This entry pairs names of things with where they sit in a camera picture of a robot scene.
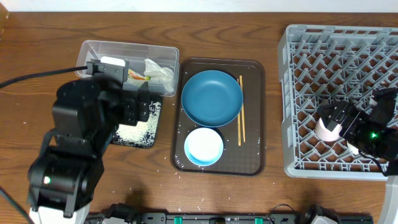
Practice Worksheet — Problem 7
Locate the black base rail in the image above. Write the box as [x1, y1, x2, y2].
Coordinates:
[86, 203, 374, 224]

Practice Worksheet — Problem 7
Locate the left black cable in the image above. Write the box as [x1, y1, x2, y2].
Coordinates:
[0, 65, 88, 90]

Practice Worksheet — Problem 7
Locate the right wooden chopstick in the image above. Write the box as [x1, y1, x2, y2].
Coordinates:
[239, 75, 246, 142]

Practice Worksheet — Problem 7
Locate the clear plastic bin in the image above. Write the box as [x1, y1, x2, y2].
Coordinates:
[76, 40, 180, 96]

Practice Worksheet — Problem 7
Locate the black plastic tray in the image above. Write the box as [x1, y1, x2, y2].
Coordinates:
[110, 93, 163, 149]

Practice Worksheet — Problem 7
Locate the left wooden chopstick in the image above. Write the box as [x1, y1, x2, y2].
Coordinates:
[237, 78, 241, 147]

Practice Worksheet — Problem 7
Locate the yellow green snack wrapper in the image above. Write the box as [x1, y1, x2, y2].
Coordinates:
[127, 69, 151, 82]

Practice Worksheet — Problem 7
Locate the pile of rice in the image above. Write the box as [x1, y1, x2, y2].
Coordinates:
[113, 99, 162, 147]

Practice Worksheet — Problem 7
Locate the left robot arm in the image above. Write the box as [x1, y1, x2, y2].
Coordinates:
[28, 75, 150, 223]

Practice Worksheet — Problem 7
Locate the light blue bowl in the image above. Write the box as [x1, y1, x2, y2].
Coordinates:
[183, 128, 224, 167]

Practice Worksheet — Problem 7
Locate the grey dishwasher rack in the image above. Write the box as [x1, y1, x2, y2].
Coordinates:
[278, 24, 397, 181]

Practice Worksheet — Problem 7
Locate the white napkin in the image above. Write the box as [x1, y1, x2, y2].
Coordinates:
[144, 58, 175, 92]

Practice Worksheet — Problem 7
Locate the dark blue plate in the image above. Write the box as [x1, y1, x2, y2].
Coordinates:
[181, 70, 243, 128]

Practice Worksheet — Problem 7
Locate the white cup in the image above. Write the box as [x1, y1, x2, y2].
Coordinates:
[346, 141, 359, 155]

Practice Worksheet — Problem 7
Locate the pink cup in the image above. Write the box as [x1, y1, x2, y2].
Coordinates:
[314, 118, 342, 142]

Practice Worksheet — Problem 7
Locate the dark brown serving tray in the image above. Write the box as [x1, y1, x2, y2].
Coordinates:
[170, 58, 266, 176]

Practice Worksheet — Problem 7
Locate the wooden chopstick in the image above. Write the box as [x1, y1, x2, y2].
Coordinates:
[239, 75, 246, 142]
[237, 78, 241, 147]

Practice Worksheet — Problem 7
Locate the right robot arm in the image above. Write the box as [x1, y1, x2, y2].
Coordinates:
[315, 88, 397, 223]

